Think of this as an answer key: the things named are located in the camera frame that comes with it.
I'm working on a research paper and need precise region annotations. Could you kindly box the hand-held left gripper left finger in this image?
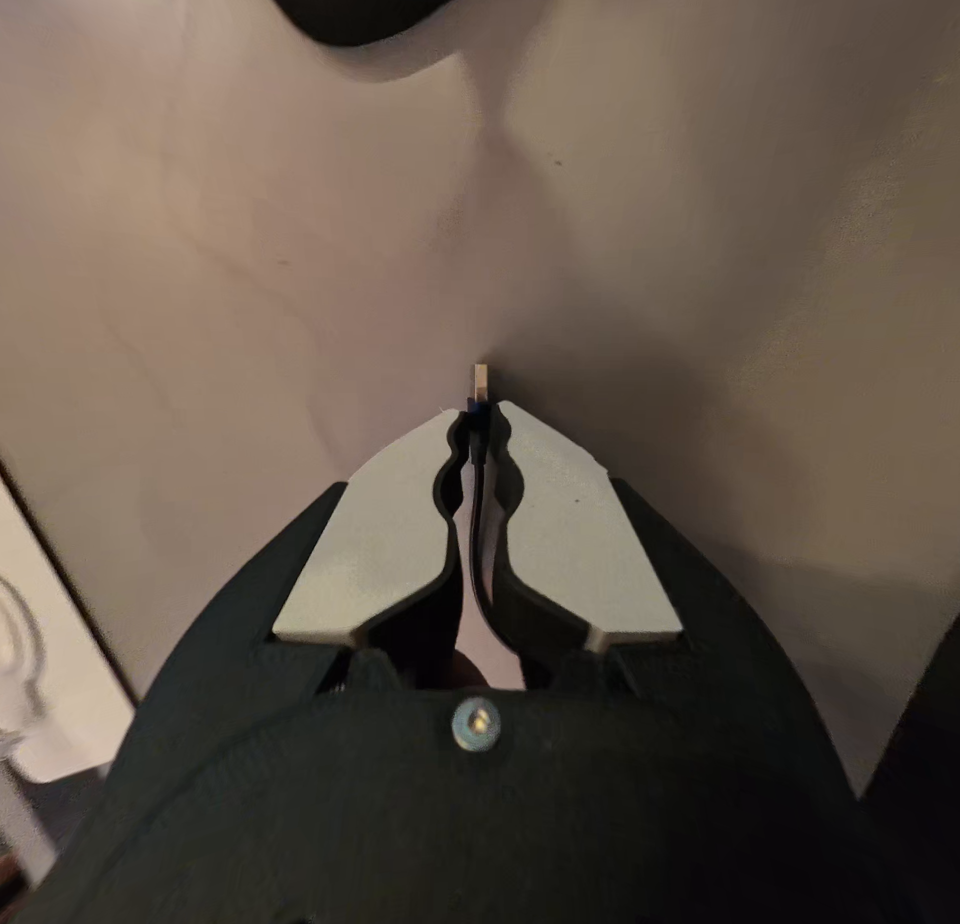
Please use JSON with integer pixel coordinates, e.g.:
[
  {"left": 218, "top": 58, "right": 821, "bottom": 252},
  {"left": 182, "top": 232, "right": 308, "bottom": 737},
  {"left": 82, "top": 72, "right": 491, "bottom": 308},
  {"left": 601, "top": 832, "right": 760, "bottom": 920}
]
[{"left": 273, "top": 407, "right": 463, "bottom": 670}]

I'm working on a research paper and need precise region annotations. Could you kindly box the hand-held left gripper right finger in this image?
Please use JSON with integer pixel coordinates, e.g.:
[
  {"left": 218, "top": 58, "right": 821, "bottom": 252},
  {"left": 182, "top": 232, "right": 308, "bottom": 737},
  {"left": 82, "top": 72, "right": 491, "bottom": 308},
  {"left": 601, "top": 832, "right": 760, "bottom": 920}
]
[{"left": 489, "top": 401, "right": 685, "bottom": 673}]

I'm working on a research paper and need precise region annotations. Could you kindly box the blue plug usb cable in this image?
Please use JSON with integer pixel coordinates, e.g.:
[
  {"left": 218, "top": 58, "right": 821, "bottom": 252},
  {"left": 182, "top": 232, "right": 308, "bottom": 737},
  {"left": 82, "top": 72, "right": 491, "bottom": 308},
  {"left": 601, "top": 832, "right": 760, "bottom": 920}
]
[{"left": 464, "top": 362, "right": 498, "bottom": 613}]

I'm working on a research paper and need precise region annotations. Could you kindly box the white document stand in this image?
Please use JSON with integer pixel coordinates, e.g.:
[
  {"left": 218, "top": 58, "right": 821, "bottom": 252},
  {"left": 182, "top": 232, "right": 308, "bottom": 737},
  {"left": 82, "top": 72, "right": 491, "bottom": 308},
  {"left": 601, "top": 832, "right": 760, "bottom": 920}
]
[{"left": 0, "top": 479, "right": 139, "bottom": 786}]

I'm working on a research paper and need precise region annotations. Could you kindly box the black foam wrist rest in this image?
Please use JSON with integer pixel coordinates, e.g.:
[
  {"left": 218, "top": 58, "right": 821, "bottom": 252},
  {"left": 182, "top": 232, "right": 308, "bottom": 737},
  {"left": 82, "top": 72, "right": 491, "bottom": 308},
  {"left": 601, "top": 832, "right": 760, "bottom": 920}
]
[{"left": 251, "top": 0, "right": 505, "bottom": 49}]

